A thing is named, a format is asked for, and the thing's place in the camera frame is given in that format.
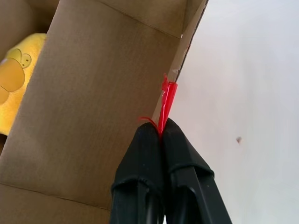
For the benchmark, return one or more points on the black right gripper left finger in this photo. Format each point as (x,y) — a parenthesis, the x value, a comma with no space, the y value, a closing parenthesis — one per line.
(140,163)

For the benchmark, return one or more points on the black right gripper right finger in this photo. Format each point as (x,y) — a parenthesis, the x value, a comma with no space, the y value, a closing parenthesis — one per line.
(187,186)

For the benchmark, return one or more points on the red block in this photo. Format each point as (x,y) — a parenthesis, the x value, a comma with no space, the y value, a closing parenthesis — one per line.
(167,102)

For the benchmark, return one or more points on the brown cardboard box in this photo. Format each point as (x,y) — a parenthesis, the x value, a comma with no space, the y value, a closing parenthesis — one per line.
(93,93)

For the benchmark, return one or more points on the small brown scrap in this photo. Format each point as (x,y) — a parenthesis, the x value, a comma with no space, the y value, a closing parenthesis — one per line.
(238,140)

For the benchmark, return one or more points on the yellow plush duck toy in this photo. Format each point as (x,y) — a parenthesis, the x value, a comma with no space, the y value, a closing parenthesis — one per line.
(14,77)

